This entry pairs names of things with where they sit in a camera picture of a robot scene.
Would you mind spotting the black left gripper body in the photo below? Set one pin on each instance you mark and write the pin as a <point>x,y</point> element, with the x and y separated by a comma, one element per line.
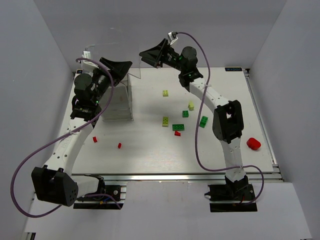
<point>109,72</point>

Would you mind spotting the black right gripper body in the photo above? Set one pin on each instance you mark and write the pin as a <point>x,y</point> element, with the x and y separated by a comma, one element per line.
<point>161,53</point>

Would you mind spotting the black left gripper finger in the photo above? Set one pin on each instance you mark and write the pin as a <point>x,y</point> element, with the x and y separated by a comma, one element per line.
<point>118,72</point>
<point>107,62</point>

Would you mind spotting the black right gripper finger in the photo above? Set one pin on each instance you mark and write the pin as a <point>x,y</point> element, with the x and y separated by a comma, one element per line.
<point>152,60</point>
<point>156,51</point>

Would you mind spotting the clear plastic containers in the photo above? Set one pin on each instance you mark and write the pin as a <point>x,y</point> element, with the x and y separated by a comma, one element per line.
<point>120,107</point>

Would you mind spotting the light yellow-green square lego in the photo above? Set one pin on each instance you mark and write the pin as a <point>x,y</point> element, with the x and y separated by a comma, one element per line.
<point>165,93</point>

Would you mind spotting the pale yellow-green sloped lego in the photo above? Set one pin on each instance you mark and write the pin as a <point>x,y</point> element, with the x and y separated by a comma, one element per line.
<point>191,106</point>

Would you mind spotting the red lego brick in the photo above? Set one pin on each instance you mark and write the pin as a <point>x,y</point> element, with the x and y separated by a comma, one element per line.
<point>95,139</point>

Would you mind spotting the yellow-green rectangular lego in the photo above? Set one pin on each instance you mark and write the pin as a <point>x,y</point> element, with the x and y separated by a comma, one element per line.
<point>165,121</point>

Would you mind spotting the large red rounded lego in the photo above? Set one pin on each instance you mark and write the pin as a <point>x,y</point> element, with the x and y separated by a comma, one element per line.
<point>253,144</point>

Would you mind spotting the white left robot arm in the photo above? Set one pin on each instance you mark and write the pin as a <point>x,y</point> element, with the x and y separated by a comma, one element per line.
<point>53,183</point>

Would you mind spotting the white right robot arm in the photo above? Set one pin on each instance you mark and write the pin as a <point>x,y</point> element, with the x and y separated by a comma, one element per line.
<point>227,124</point>

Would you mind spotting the dark green square lego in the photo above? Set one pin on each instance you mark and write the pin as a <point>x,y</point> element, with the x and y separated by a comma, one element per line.
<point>185,113</point>

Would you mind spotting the blue table label sticker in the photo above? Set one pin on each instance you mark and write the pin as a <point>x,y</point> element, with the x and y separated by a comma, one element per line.
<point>233,69</point>

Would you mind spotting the dark green rectangular lego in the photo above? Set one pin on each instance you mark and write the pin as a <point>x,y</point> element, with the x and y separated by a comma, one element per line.
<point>178,127</point>

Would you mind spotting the dark green stepped lego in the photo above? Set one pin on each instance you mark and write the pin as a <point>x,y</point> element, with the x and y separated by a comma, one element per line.
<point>203,121</point>

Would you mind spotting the small red sloped lego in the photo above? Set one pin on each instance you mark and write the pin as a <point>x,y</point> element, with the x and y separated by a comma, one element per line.
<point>176,133</point>

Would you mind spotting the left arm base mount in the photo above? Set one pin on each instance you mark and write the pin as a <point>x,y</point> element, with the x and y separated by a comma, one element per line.
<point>113,198</point>

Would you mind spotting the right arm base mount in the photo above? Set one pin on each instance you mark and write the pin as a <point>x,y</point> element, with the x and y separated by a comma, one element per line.
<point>223,200</point>

